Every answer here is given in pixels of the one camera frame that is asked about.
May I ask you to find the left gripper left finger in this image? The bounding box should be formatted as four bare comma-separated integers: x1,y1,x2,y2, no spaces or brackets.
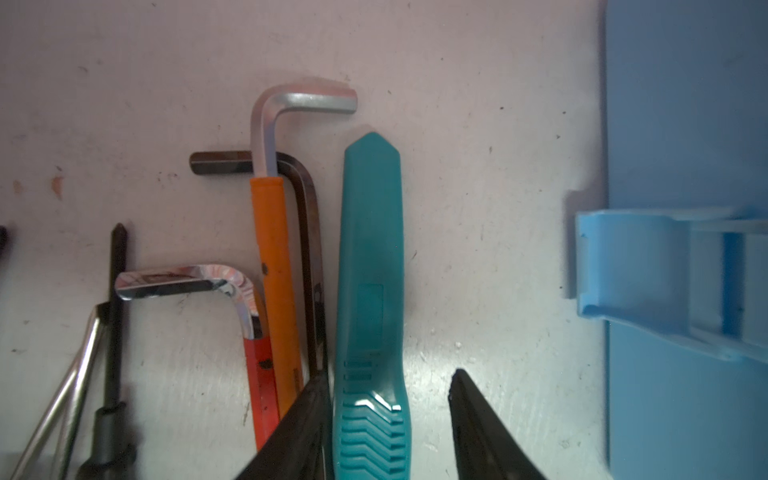
237,371,334,480

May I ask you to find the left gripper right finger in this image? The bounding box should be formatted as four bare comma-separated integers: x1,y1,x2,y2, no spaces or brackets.
449,369,544,480

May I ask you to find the blue plastic toolbox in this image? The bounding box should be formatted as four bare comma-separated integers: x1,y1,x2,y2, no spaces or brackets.
575,1,767,479

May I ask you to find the black hex key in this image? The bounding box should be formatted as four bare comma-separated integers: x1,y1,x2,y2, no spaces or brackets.
189,150,328,377

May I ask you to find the yellow handled screwdriver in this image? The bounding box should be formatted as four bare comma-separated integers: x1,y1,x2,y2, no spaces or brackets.
76,223,137,479

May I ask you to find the clear handled screwdriver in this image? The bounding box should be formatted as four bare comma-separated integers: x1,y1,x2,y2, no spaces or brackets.
8,302,109,480
50,341,98,479

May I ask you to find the red handled hex key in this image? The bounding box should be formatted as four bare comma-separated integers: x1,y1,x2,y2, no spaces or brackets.
114,264,280,449

